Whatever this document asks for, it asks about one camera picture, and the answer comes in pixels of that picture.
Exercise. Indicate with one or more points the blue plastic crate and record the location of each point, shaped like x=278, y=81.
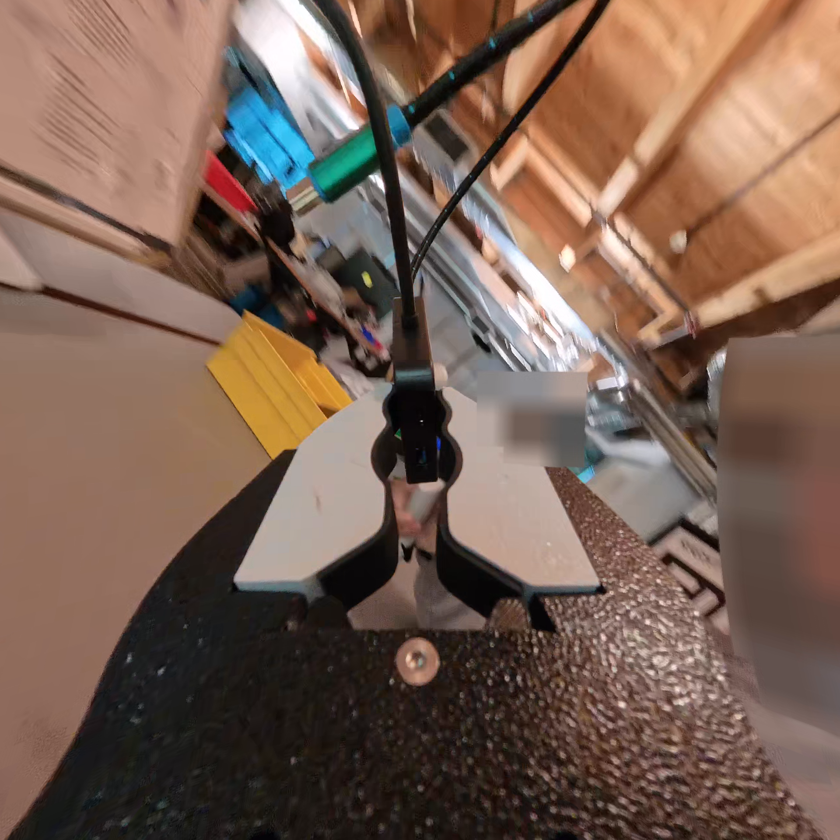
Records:
x=262, y=131

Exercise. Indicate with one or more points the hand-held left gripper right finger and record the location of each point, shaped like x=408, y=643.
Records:
x=505, y=525

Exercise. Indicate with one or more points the pale cardboard box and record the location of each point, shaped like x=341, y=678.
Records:
x=98, y=98

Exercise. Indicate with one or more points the red plastic bin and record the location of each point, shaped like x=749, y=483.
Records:
x=226, y=180

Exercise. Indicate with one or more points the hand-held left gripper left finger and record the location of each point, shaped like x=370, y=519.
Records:
x=308, y=512

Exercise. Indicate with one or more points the yellow plastic bin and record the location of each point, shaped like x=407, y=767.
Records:
x=262, y=374

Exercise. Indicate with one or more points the black usb hub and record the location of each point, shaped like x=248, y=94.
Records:
x=412, y=348

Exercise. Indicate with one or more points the cluttered workbench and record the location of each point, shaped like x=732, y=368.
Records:
x=308, y=282

